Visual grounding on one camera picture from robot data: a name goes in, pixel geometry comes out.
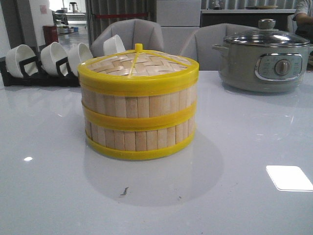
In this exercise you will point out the white bowl right upright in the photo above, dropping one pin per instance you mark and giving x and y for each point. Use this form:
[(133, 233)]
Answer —
[(113, 45)]

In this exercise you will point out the person in background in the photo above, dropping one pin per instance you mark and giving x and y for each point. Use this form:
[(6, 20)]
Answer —
[(304, 18)]

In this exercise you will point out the grey chair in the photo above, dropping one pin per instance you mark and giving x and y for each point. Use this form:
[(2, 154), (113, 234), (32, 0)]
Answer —
[(198, 45), (131, 32)]

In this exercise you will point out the glass pot lid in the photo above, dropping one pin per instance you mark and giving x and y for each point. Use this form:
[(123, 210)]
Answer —
[(267, 35)]

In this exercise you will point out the red cylindrical bin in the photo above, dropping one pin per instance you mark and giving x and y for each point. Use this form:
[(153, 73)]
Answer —
[(50, 34)]

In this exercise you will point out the bamboo steamer lid yellow rim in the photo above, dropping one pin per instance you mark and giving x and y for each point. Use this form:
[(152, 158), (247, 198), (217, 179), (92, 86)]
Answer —
[(138, 72)]

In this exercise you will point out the white bowl far left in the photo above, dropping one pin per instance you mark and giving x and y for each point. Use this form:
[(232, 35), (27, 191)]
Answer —
[(14, 56)]

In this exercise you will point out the white cabinet background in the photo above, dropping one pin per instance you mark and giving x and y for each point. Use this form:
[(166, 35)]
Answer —
[(178, 19)]

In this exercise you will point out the grey electric cooking pot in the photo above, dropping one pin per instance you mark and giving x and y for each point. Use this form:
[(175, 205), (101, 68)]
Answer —
[(266, 69)]

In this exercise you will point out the grey chair right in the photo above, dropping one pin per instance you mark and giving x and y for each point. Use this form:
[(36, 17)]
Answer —
[(198, 45)]

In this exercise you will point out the black dish rack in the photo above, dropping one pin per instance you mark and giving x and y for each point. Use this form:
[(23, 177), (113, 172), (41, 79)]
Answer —
[(64, 77)]

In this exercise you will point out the grey chair left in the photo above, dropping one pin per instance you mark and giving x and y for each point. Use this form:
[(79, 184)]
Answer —
[(131, 32)]

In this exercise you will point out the bamboo steamer basket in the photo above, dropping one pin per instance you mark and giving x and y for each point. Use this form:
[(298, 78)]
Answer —
[(139, 113), (140, 145)]

